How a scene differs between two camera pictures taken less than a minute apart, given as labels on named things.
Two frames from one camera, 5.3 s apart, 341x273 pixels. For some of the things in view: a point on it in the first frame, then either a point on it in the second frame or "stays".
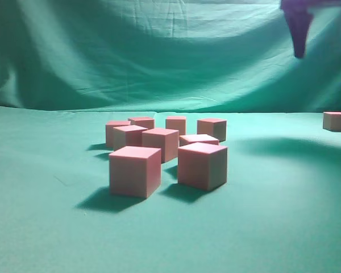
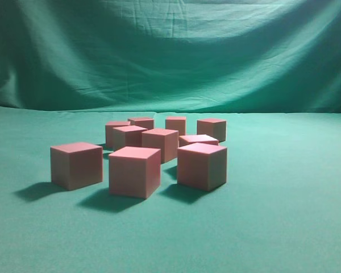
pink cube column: (167, 140) stays
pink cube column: (147, 122) stays
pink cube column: (109, 125) stays
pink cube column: (336, 121) → (76, 165)
